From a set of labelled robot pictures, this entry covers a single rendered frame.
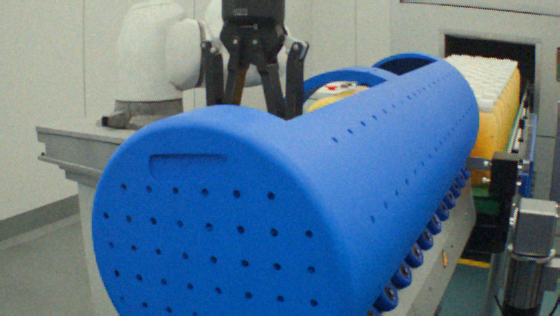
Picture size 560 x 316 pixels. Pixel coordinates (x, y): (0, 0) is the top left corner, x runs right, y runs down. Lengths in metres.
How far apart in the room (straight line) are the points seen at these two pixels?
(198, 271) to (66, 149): 0.80
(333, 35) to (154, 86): 5.02
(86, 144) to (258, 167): 0.80
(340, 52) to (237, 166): 5.71
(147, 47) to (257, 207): 0.80
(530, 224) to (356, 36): 4.75
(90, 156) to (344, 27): 5.06
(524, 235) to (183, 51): 0.93
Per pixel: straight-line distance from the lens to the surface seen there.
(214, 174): 0.53
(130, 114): 1.29
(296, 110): 0.71
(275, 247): 0.51
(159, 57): 1.27
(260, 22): 0.71
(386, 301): 0.79
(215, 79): 0.75
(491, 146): 1.51
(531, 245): 1.55
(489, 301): 1.94
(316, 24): 6.31
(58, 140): 1.35
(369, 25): 6.05
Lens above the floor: 1.33
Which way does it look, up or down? 14 degrees down
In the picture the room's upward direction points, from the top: straight up
